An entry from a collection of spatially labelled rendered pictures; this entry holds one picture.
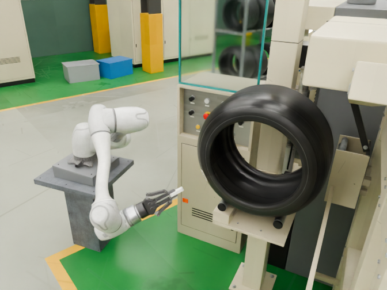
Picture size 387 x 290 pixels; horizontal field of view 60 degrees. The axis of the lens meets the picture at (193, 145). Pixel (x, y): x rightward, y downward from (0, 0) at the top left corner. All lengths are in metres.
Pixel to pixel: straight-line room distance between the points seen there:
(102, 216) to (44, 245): 1.61
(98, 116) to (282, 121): 0.94
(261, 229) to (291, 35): 0.94
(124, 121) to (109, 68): 5.32
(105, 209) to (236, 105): 0.69
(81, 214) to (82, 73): 4.70
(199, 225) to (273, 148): 1.12
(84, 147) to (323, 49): 1.76
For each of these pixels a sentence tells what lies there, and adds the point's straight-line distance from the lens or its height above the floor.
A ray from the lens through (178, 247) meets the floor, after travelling 2.79.
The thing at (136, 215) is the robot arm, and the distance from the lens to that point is 1.61.
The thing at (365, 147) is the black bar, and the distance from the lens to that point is 1.73.
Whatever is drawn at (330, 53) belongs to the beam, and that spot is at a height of 1.74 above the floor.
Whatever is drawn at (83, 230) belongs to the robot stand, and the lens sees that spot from 2.78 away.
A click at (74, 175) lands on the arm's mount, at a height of 0.70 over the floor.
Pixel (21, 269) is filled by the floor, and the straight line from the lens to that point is 2.89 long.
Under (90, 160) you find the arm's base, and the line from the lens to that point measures 2.47.
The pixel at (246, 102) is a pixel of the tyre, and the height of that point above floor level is 1.46.
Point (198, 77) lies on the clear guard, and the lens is 2.24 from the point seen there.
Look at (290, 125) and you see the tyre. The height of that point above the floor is 1.41.
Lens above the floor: 1.93
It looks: 27 degrees down
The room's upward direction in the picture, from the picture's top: 1 degrees clockwise
